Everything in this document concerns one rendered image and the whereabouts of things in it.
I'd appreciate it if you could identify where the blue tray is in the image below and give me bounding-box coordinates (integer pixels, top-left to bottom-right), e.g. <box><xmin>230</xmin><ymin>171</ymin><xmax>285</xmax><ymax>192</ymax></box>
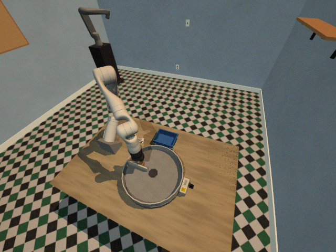
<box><xmin>152</xmin><ymin>128</ymin><xmax>179</xmax><ymax>150</ymax></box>

